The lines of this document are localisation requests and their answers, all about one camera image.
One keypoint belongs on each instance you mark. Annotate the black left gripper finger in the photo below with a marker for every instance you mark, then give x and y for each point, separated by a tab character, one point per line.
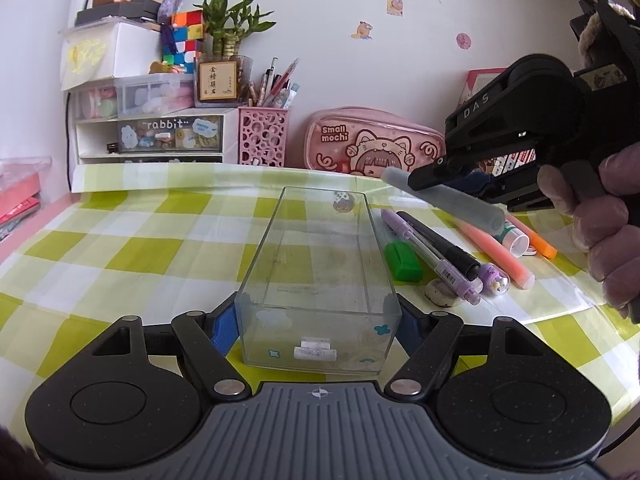
451	171

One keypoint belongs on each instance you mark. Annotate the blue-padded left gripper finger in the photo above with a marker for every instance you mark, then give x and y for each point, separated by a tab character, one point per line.
222	326
410	333
486	187

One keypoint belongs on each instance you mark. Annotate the blue-grey highlighter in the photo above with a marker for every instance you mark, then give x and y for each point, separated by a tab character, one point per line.
483	216

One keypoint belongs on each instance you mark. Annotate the white worn eraser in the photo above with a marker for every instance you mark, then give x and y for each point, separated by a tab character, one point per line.
441	295

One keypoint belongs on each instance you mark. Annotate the purple mechanical pencil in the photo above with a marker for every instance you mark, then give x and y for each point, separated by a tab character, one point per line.
445	270

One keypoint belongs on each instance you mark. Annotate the green highlighter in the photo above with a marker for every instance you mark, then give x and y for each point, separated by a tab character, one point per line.
403	263

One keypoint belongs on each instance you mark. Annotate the green white glue stick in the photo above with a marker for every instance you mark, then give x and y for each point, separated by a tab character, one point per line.
513	239

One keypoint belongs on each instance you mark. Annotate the black marker pen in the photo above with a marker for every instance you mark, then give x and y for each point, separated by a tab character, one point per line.
468	265

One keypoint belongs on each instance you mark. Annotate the purple cartoon-top pen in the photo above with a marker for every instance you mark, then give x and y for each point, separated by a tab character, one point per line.
495	281

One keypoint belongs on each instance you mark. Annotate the orange highlighter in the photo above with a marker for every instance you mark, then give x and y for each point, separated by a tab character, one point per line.
538	242

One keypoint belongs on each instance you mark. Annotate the clear plastic organizer box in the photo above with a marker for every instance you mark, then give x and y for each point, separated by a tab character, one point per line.
317	296

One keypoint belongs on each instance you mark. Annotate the pink highlighter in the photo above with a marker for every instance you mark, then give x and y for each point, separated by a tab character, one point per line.
518	273

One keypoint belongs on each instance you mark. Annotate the gloved right hand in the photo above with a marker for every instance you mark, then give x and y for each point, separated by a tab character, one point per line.
600	226

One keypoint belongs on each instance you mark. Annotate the pink boxed book set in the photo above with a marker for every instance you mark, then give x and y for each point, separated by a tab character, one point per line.
496	166

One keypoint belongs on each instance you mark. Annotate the pink cartoon pencil case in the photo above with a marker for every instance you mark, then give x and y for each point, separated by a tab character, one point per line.
364	141

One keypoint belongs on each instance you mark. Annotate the pink perforated pen holder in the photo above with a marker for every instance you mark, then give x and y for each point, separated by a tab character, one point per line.
263	135

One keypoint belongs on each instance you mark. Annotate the white drawer organizer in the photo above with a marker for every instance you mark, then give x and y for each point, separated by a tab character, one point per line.
96	140

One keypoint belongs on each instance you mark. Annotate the clear rabbit drawer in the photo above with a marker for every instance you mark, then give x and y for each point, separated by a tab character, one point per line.
181	133

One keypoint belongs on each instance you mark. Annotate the framed calligraphy sign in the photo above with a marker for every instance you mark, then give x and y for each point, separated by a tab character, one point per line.
217	81

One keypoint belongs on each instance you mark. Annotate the clear stacked storage box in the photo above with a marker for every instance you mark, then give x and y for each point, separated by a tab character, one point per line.
133	97

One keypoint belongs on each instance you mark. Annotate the lucky bamboo plant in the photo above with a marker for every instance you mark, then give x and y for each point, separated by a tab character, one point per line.
227	25

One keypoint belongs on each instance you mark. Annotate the colourful rubik cube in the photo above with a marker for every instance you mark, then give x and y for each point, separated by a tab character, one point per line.
182	40

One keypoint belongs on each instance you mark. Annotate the white box with yellow drawing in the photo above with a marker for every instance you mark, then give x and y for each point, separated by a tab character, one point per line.
106	50

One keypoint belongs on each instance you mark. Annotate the black flat box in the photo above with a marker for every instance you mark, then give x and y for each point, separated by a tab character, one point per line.
134	10

